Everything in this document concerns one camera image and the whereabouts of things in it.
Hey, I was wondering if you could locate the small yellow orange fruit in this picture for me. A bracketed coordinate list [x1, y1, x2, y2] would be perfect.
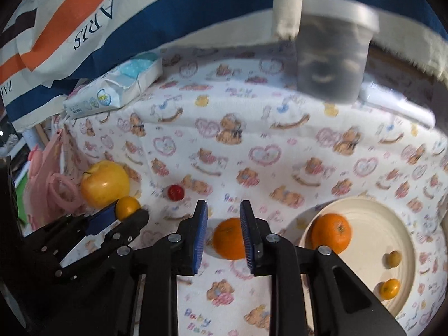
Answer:
[115, 196, 141, 221]

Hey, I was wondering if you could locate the large orange mandarin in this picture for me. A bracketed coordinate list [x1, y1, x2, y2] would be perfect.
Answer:
[212, 218, 245, 260]

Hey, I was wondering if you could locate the small tan round fruit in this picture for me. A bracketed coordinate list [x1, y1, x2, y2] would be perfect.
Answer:
[386, 250, 402, 268]

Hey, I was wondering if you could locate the yellow apple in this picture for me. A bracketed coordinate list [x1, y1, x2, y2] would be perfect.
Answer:
[80, 160, 130, 209]

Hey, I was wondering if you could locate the small red cherry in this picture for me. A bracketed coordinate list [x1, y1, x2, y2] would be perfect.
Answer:
[166, 184, 185, 202]

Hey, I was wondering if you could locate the pink plastic bag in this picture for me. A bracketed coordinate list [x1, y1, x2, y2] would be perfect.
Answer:
[23, 130, 83, 231]

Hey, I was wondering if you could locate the teddy bear print cloth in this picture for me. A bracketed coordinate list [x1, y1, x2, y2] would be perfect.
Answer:
[55, 47, 447, 335]

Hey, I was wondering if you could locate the cream round plate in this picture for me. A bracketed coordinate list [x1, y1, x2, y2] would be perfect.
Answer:
[316, 197, 416, 317]

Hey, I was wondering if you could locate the white wet wipes pack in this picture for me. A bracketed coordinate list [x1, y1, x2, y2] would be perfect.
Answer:
[64, 52, 162, 119]

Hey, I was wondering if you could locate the white flat device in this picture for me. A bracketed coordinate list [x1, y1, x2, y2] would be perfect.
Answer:
[358, 81, 436, 129]

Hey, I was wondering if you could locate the striped blue white towel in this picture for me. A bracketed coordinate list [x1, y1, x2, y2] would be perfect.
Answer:
[1, 0, 447, 132]

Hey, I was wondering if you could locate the clear plastic container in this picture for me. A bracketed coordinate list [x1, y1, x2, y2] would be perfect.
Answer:
[296, 0, 380, 104]

